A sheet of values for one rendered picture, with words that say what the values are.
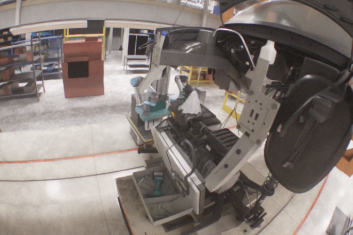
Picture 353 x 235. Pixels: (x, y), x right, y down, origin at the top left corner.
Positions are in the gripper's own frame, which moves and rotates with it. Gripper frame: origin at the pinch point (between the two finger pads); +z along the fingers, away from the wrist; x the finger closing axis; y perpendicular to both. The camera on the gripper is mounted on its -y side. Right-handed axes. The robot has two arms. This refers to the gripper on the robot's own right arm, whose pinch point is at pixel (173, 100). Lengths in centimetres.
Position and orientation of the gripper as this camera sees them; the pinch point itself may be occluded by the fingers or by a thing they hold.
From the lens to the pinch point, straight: 203.1
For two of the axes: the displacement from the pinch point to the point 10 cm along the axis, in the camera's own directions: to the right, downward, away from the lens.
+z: 9.2, 2.4, -3.2
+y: 3.5, -1.2, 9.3
